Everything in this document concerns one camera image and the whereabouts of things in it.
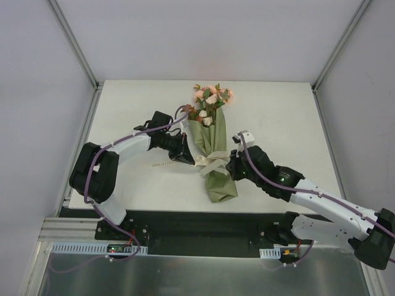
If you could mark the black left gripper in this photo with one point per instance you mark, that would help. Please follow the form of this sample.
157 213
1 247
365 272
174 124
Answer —
179 149

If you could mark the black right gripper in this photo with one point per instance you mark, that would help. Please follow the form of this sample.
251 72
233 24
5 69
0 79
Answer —
238 166

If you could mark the cream ribbon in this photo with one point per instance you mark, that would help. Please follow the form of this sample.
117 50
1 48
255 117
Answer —
215 161

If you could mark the green and orange wrapping paper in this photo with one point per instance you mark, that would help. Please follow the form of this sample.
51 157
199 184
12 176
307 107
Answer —
209 149

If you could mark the brown rose flower branch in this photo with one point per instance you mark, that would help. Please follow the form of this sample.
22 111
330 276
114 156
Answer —
191 111

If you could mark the cream rose flower branch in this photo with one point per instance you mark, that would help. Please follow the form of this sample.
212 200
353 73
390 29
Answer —
208 109

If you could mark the pink rose flower branch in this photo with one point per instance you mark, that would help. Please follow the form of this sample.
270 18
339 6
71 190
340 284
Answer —
225 95

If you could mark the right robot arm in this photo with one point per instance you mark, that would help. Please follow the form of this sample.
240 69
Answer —
368 234

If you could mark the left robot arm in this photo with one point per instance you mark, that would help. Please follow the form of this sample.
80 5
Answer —
95 172

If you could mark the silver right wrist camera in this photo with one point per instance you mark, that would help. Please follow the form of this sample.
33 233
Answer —
244 140

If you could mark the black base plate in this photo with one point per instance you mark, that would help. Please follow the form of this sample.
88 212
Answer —
208 247

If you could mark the right white cable duct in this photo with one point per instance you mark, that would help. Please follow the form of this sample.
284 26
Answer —
279 253

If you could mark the white cable duct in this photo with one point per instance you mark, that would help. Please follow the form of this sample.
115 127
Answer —
81 248
279 253

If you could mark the aluminium front rail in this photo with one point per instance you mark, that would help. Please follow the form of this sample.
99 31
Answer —
61 228

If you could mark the left white cable duct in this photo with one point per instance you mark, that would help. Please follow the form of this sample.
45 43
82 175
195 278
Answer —
81 248

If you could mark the left aluminium frame post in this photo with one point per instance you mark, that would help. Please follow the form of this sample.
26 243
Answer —
71 39

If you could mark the aluminium frame post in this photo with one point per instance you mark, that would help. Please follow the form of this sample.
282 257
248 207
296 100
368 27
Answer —
349 30
71 39

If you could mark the right aluminium frame post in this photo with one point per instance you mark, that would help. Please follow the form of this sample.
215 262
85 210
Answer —
349 30

